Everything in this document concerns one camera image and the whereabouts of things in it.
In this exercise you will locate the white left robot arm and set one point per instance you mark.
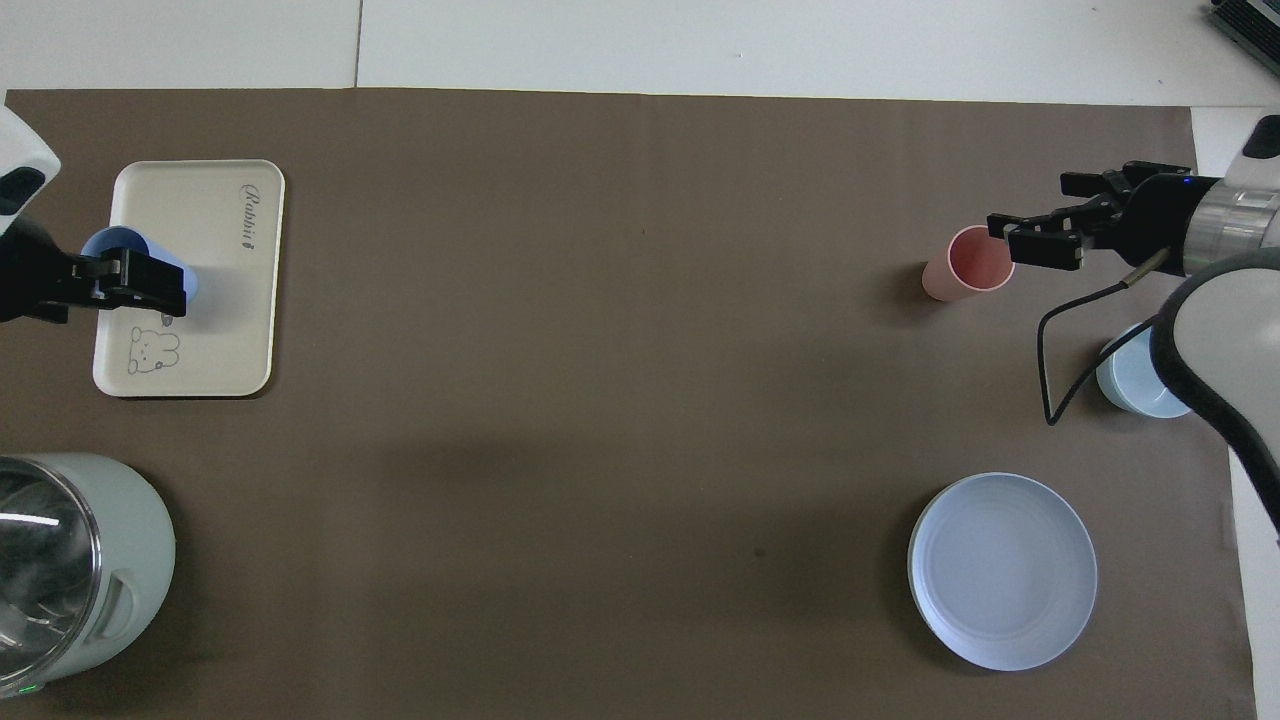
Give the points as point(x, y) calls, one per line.
point(22, 150)

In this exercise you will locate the light blue bowl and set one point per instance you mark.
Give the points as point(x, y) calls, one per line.
point(1130, 385)

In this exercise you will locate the cream rabbit print tray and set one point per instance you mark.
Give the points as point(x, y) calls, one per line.
point(220, 320)

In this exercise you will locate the grey ribbed device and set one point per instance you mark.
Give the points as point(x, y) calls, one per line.
point(1250, 22)

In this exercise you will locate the pale blue plate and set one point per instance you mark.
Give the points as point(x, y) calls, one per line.
point(1003, 570)

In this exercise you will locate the pale green cooking pot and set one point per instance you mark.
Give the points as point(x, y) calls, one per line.
point(135, 550)

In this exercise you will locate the brown table mat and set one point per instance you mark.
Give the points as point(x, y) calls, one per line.
point(600, 350)

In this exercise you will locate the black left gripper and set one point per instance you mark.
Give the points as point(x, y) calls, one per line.
point(28, 280)

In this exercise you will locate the pink plastic cup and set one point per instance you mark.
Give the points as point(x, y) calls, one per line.
point(972, 265)

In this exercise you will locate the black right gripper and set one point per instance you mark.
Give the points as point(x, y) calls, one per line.
point(1160, 225)

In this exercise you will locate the glass pot lid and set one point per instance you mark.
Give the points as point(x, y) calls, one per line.
point(45, 560)

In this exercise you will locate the blue plastic cup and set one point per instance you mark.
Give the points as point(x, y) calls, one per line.
point(110, 242)

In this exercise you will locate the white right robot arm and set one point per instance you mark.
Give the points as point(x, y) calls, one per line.
point(1230, 330)

